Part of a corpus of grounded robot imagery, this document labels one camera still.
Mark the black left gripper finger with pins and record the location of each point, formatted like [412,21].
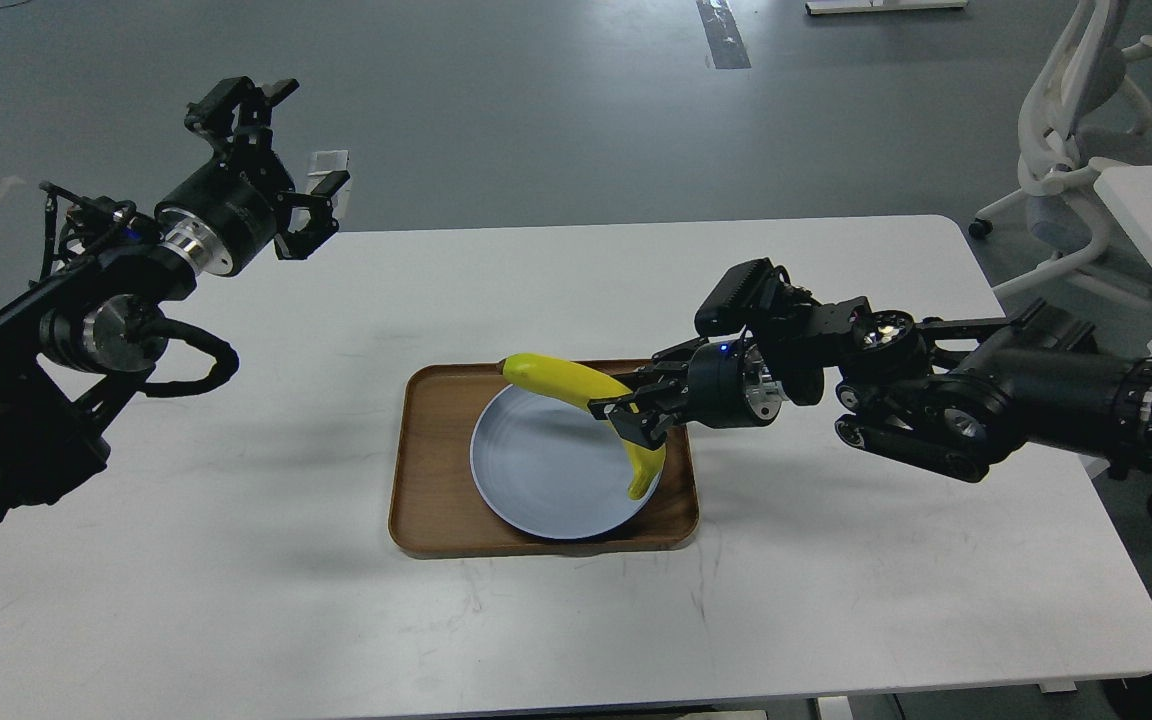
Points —
[235,116]
[306,220]

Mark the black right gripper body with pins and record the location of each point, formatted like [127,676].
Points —
[729,386]

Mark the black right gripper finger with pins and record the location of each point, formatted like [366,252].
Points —
[646,415]
[674,371]

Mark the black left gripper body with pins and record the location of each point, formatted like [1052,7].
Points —
[237,201]

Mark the yellow banana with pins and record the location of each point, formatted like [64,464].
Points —
[577,384]

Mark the light blue plate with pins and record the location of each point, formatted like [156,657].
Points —
[548,469]

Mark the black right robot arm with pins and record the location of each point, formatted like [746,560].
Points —
[954,398]

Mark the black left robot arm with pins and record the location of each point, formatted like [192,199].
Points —
[90,334]

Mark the brown wooden tray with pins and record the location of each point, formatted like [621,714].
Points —
[437,512]

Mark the white office chair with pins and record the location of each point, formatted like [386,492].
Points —
[1082,116]

